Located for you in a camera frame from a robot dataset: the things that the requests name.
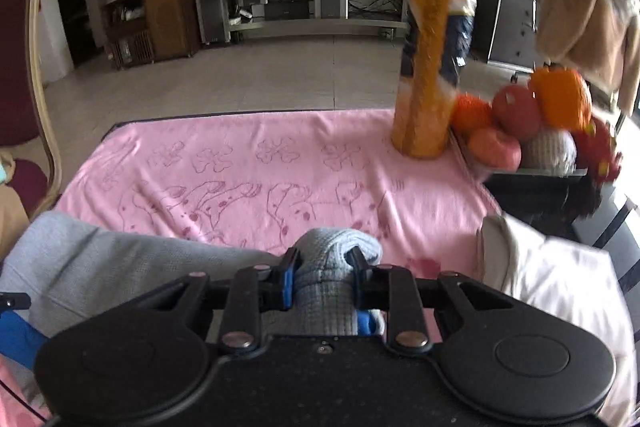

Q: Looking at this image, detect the pink printed blanket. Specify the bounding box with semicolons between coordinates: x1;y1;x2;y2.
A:
0;107;506;427

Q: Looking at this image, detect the fruit in white foam net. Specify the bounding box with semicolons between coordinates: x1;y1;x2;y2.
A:
520;127;578;175

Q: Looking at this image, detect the beige garment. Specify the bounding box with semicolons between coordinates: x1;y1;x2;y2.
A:
0;186;31;258

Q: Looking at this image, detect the black fruit tray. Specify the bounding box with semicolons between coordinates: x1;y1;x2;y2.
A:
450;127;591;182

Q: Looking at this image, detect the large orange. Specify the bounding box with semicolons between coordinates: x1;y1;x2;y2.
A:
530;64;593;132

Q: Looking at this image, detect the grey knit sweater blue hem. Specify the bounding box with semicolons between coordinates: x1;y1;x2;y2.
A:
0;212;386;370

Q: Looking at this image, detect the red dragon fruit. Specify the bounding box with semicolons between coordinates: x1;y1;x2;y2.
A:
572;117;623;182

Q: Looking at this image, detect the orange juice bottle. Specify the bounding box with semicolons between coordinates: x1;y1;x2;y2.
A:
391;0;478;159

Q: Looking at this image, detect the black box cabinet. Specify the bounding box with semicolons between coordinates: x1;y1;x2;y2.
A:
470;0;538;75

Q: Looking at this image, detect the silver box speaker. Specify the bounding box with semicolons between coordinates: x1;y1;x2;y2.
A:
314;0;349;20

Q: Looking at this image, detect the maroon banquet chair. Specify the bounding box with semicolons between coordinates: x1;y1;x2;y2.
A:
0;0;63;220

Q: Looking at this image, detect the small orange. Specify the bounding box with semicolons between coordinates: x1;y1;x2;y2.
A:
452;93;496;138

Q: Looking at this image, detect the brown wooden cabinet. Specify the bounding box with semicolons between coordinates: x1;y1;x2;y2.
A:
102;0;201;70

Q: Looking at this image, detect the white cloth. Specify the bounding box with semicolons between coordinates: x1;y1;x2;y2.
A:
477;213;640;427

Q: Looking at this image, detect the metal television stand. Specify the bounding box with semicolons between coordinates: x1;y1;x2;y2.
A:
222;0;416;38

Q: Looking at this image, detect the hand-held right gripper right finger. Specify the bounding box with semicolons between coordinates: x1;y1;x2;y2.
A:
347;247;516;355

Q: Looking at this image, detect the red apple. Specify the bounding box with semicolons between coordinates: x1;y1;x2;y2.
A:
467;127;523;172
492;84;543;142

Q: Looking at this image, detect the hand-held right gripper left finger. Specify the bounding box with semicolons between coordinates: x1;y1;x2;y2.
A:
145;247;303;355

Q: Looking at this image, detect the black media box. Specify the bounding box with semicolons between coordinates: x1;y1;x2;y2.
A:
264;2;308;20

